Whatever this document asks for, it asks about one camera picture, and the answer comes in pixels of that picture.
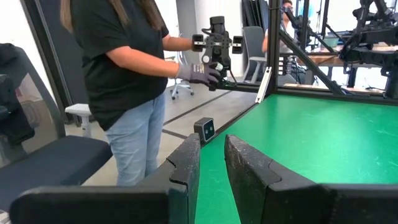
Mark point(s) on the person's hand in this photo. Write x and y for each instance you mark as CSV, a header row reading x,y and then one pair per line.
x,y
196,73

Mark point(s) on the small gray camera box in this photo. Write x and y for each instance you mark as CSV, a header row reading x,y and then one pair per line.
x,y
206,129

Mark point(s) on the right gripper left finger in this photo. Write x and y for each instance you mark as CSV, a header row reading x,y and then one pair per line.
x,y
124,205

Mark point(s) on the person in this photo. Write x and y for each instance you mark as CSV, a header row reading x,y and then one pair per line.
x,y
288,3
118,62

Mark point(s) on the teal plastic bin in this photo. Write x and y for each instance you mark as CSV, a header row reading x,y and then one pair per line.
x,y
330,41

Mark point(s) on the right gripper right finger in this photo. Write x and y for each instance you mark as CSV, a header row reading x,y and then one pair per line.
x,y
295,205

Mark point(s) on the dark office chair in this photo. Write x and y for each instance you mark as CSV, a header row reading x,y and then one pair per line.
x,y
62,161

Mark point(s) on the black aluminium table frame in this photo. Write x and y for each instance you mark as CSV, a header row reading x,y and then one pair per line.
x,y
274,46

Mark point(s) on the green table mat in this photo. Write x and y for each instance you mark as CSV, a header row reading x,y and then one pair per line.
x,y
311,140

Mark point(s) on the wooden background table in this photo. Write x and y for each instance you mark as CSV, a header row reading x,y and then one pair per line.
x,y
320,59

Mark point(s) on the black background robot rig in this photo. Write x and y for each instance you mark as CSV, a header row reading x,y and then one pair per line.
x,y
373,31

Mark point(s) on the white stool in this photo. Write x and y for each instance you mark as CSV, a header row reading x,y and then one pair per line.
x,y
79,109

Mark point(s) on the white chair base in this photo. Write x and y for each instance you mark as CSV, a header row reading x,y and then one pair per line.
x,y
182,85

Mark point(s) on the gray office chair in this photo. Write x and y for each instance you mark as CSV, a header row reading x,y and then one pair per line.
x,y
253,40

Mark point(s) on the white frame bracket strip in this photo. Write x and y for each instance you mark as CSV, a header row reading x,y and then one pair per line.
x,y
263,84

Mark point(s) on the dark glass door panel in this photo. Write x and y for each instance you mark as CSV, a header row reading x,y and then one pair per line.
x,y
56,46

